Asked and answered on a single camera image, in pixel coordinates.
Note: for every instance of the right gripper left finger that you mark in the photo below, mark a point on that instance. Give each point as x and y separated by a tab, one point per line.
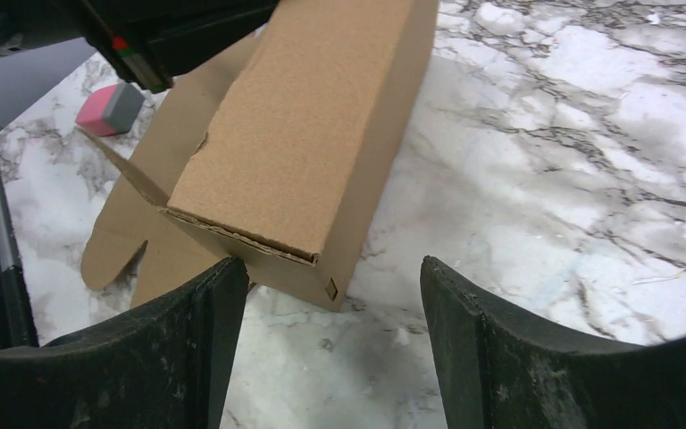
163	364

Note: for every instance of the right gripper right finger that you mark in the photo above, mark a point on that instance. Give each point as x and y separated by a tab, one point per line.
501	366

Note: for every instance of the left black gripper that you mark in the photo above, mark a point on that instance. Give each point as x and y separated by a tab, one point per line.
147	42

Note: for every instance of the brown cardboard box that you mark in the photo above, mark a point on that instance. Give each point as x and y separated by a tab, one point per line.
275	151

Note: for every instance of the pink grey eraser block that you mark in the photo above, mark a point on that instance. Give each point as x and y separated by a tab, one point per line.
111	110

